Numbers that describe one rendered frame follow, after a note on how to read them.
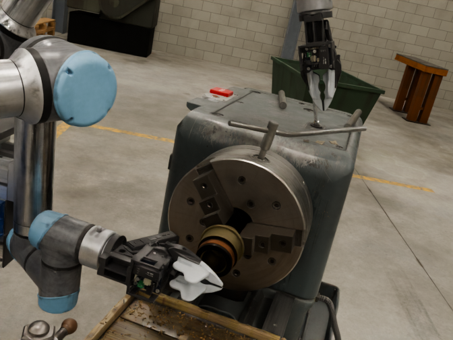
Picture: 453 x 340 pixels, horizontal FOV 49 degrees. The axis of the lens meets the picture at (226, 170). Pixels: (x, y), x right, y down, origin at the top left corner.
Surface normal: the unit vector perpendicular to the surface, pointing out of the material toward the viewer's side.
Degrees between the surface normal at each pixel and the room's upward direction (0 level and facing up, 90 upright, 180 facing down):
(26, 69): 62
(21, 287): 0
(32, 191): 91
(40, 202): 90
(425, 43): 90
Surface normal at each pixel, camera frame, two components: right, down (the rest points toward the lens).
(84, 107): 0.76, 0.35
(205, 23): 0.00, 0.35
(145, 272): -0.29, 0.29
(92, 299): 0.19, -0.92
